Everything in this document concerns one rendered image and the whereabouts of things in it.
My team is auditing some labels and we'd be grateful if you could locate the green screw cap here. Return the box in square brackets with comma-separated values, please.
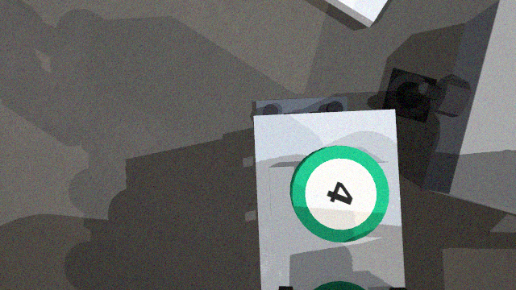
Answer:
[289, 145, 389, 242]
[314, 281, 365, 290]

